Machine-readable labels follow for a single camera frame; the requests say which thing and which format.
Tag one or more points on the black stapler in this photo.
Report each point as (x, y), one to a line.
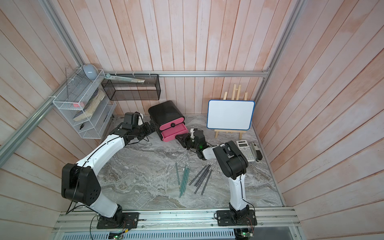
(257, 152)

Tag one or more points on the paper on black basket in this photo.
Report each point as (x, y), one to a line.
(121, 79)

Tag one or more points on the grey computer mouse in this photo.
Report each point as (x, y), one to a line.
(90, 71)

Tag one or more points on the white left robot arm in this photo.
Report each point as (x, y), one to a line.
(79, 180)

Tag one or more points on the single green pencil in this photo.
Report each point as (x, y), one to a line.
(177, 172)

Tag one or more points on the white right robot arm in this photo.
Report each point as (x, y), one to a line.
(231, 160)

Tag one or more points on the green pencil bundle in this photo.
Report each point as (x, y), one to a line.
(184, 180)

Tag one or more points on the black wire mesh basket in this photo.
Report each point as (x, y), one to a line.
(148, 91)

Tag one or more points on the black drawer cabinet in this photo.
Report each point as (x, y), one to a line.
(163, 113)

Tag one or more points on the black pencil bundle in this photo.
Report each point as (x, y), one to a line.
(201, 177)

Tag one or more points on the book on shelf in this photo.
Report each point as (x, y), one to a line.
(90, 107)

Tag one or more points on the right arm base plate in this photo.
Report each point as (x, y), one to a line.
(236, 218)

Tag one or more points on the white board with blue frame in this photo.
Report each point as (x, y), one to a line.
(230, 115)

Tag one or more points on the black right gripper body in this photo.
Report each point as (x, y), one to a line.
(188, 143)

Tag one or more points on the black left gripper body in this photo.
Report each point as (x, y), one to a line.
(141, 131)

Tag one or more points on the white wire mesh shelf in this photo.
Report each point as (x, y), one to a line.
(85, 104)

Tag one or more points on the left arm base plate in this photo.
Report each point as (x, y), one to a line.
(119, 221)

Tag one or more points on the white calculator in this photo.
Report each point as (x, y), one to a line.
(245, 148)

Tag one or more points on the aluminium frame rail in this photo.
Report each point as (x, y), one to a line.
(198, 48)

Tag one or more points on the wooden easel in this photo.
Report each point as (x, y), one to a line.
(235, 97)

